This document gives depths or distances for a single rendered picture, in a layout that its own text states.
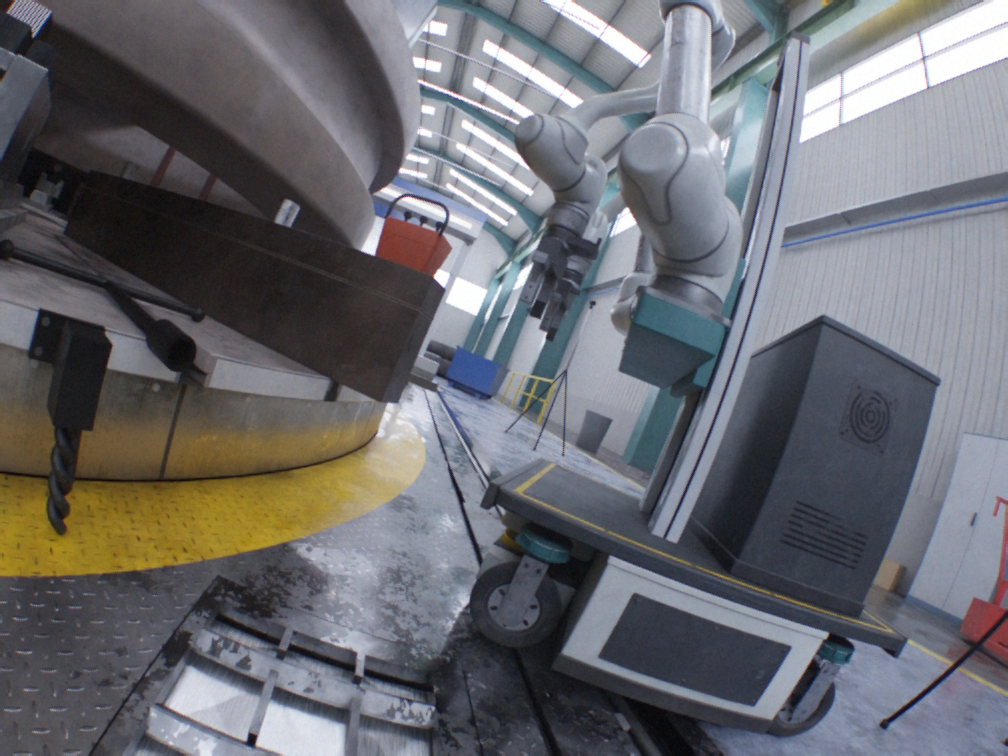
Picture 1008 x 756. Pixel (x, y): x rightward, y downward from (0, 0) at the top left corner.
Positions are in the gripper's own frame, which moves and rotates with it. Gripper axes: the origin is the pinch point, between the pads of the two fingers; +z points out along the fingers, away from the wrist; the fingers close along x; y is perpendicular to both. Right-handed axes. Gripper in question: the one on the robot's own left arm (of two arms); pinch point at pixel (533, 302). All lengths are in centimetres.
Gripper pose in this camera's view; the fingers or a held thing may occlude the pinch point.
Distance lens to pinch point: 99.5
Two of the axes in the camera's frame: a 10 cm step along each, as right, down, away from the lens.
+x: -2.1, -1.1, -9.7
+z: -3.9, 9.2, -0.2
